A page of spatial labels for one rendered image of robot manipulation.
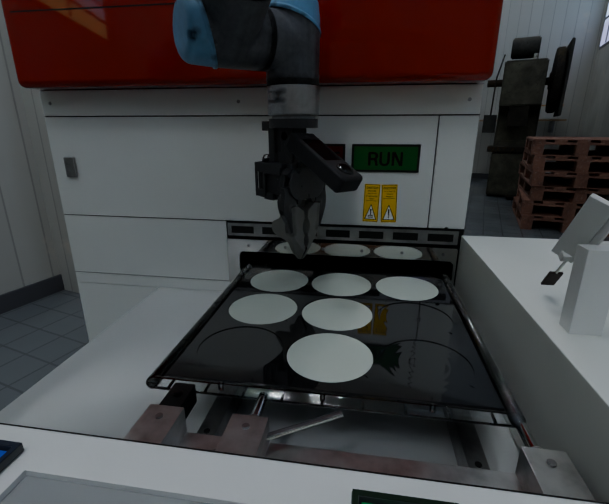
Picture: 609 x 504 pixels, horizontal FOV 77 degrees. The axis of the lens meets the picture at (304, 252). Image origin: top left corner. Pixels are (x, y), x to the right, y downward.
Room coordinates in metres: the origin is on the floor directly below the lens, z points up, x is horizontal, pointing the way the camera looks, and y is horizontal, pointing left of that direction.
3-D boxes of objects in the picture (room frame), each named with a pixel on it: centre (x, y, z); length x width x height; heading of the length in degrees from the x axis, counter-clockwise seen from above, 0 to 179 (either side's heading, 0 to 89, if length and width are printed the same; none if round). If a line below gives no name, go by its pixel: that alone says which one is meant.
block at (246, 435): (0.24, 0.05, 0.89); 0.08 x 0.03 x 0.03; 171
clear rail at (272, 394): (0.31, -0.02, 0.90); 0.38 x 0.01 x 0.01; 81
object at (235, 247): (0.70, -0.06, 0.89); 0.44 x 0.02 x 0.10; 81
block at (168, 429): (0.25, 0.13, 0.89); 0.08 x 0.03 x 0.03; 171
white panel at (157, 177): (0.75, 0.11, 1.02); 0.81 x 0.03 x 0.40; 81
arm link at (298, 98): (0.59, 0.02, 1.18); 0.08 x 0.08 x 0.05
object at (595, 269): (0.35, -0.27, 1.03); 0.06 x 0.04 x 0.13; 171
